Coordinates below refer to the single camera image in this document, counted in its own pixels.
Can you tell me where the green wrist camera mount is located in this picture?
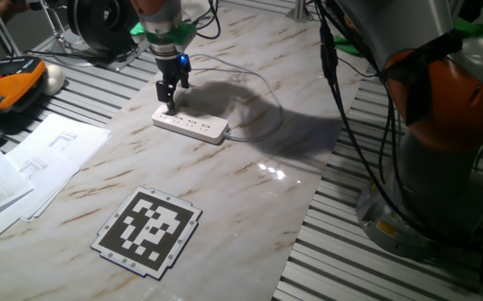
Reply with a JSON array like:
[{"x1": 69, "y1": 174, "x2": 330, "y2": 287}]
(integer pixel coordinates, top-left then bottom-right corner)
[{"x1": 129, "y1": 21, "x2": 198, "y2": 48}]

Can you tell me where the white rounded object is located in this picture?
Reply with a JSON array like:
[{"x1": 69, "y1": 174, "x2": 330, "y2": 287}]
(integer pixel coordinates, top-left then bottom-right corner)
[{"x1": 43, "y1": 64, "x2": 66, "y2": 97}]

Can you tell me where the white four-socket power strip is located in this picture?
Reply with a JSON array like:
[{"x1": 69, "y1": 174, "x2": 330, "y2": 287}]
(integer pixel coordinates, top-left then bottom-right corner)
[{"x1": 151, "y1": 104, "x2": 231, "y2": 146}]

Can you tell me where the upright aluminium frame post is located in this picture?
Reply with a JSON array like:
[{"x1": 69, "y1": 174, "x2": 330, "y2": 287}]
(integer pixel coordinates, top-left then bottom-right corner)
[{"x1": 285, "y1": 0, "x2": 315, "y2": 23}]

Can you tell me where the grey metal base plate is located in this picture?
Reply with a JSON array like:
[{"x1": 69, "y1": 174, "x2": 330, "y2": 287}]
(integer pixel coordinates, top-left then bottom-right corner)
[{"x1": 51, "y1": 33, "x2": 155, "y2": 73}]

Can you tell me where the black round cylindrical device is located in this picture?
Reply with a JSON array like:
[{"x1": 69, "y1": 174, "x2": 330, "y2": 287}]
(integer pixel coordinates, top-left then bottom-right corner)
[{"x1": 65, "y1": 0, "x2": 140, "y2": 56}]

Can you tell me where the black white fiducial marker board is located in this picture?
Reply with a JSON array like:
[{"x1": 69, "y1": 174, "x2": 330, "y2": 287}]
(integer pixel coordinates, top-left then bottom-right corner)
[{"x1": 90, "y1": 186, "x2": 203, "y2": 280}]

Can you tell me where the orange black teach pendant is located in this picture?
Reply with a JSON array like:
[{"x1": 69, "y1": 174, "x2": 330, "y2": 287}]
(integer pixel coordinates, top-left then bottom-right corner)
[{"x1": 0, "y1": 56, "x2": 48, "y2": 115}]

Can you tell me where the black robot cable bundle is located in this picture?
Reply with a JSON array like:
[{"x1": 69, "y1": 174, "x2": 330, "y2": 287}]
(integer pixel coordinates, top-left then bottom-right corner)
[{"x1": 313, "y1": 0, "x2": 439, "y2": 243}]

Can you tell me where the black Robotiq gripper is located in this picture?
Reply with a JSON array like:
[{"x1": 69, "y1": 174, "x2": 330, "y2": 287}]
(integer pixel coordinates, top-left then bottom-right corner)
[{"x1": 155, "y1": 53, "x2": 193, "y2": 115}]

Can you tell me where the bare hand of seated person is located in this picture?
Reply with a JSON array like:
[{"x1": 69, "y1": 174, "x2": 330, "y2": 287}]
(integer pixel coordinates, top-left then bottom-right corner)
[{"x1": 0, "y1": 0, "x2": 32, "y2": 14}]

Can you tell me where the white sheet with diagrams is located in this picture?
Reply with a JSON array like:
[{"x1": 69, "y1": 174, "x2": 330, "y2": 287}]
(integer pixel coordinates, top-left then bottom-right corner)
[{"x1": 5, "y1": 113, "x2": 112, "y2": 222}]

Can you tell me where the metal clamp stand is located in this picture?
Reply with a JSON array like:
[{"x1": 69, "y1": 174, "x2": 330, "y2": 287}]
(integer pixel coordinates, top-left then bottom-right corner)
[{"x1": 36, "y1": 0, "x2": 80, "y2": 48}]

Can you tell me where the thin black cable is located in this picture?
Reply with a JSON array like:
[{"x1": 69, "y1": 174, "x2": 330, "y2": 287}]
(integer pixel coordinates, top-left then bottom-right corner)
[{"x1": 23, "y1": 48, "x2": 140, "y2": 64}]

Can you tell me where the grey power strip cable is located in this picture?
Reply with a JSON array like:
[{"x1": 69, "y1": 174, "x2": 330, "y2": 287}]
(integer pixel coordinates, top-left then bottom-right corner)
[{"x1": 188, "y1": 53, "x2": 286, "y2": 144}]

